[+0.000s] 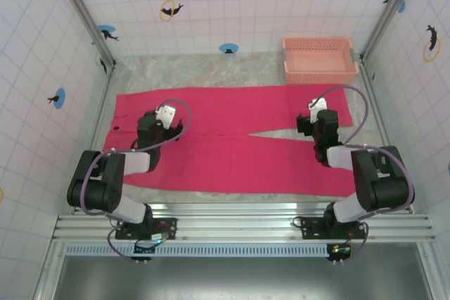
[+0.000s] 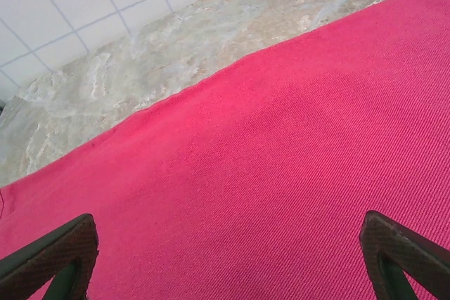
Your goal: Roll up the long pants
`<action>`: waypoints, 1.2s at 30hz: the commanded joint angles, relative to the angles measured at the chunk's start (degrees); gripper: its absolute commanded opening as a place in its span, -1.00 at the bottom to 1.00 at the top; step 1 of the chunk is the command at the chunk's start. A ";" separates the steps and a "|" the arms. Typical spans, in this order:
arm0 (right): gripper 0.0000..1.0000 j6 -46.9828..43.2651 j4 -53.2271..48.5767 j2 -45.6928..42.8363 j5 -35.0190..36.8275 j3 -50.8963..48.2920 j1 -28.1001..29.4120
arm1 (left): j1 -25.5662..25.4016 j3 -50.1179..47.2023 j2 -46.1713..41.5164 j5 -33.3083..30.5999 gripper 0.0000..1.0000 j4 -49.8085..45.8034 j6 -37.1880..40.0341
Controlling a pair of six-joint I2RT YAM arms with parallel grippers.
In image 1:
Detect pink long pants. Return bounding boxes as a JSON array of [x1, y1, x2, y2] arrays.
[[101, 85, 354, 198]]

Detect pink plastic basket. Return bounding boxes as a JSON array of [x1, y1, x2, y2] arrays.
[[281, 36, 360, 86]]

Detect blue circle seal sticker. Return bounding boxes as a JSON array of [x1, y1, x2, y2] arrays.
[[47, 87, 67, 109]]

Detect blue oval dolphin sticker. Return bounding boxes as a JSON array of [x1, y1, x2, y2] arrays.
[[96, 24, 120, 41]]

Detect left small circuit board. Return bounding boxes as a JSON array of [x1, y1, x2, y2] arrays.
[[133, 239, 163, 257]]

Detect small circuit board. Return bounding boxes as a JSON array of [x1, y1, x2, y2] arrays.
[[326, 242, 353, 259], [133, 239, 163, 257]]

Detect right small circuit board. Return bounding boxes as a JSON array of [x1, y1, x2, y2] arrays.
[[326, 242, 353, 259]]

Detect grey metal panel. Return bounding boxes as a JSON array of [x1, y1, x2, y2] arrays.
[[56, 256, 435, 300]]

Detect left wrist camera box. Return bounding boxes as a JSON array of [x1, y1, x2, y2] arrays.
[[156, 103, 176, 127]]

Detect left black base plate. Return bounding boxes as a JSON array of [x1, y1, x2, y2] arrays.
[[114, 216, 179, 242]]

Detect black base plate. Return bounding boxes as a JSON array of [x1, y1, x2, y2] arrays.
[[292, 215, 367, 240], [114, 216, 179, 242]]

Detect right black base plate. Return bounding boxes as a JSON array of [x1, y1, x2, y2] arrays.
[[292, 215, 367, 240]]

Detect aluminium rail beam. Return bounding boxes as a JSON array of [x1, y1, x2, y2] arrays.
[[52, 203, 437, 244]]

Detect small dolphin ring sticker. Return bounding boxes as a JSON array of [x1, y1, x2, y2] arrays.
[[160, 0, 185, 22]]

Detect white slotted cable duct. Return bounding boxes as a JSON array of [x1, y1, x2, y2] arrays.
[[65, 243, 333, 257]]

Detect aluminium frame post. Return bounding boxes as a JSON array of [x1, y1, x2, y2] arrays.
[[51, 0, 117, 71], [361, 0, 423, 62]]

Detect upright dolphin ring sticker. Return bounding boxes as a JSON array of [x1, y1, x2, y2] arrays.
[[423, 24, 442, 63]]

